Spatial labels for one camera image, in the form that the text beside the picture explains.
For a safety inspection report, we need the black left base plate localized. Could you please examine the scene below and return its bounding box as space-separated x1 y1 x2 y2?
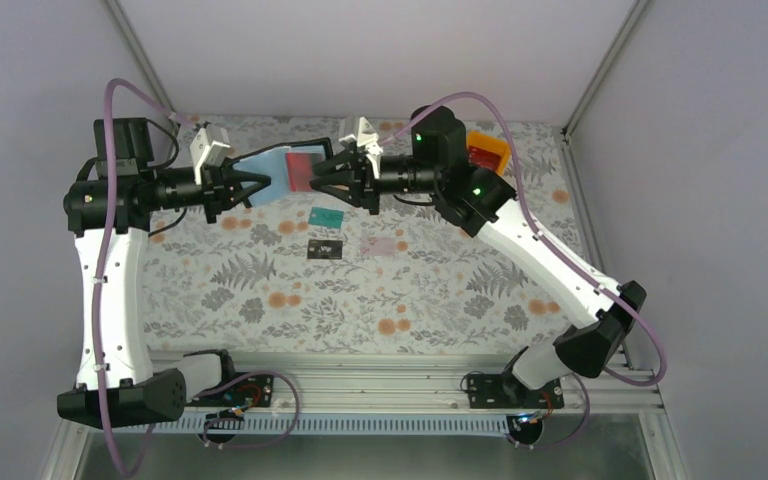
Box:
186 374 275 409

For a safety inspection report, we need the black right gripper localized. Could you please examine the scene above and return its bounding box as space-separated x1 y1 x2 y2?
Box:
309 149 440 215

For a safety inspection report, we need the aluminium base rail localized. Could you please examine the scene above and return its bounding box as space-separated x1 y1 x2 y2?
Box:
69 351 665 415

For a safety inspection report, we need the perforated cable duct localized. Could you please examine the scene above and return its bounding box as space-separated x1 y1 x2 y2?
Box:
89 413 548 437

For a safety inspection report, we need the aluminium frame corner post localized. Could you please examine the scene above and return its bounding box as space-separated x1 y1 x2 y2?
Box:
100 0 174 111

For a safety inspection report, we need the floral table cover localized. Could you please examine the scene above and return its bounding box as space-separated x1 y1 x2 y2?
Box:
142 115 617 356

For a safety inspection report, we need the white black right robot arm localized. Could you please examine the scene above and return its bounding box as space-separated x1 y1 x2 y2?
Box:
310 106 646 407

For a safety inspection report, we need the teal magnetic stripe card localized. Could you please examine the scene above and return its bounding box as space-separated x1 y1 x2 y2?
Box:
308 207 345 230

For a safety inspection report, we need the dark VIP credit card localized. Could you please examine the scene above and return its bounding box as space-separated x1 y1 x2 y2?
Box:
306 239 344 260

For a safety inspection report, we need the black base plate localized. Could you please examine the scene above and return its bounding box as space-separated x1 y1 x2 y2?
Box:
186 374 275 409
460 371 565 410

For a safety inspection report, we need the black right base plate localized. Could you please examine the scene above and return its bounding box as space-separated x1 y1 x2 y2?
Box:
460 371 565 410

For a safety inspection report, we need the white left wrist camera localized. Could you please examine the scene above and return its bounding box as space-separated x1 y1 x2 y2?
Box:
189 123 231 186

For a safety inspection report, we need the right aluminium frame post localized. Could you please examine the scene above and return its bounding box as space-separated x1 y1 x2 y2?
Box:
562 0 651 141

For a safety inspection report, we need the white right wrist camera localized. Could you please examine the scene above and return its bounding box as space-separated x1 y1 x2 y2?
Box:
338 116 383 180

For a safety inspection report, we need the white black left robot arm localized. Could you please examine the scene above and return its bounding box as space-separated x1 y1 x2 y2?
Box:
56 117 271 428

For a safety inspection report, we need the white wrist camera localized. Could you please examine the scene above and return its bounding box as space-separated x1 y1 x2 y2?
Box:
338 116 383 180
189 123 231 186

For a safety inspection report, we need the pale pink floral card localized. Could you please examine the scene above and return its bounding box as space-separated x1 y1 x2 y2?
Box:
359 236 397 257

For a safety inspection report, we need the orange plastic bin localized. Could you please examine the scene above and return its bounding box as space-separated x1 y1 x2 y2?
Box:
466 131 511 176

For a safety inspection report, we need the red VIP credit card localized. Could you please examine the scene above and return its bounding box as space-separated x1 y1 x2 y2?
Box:
285 152 324 193

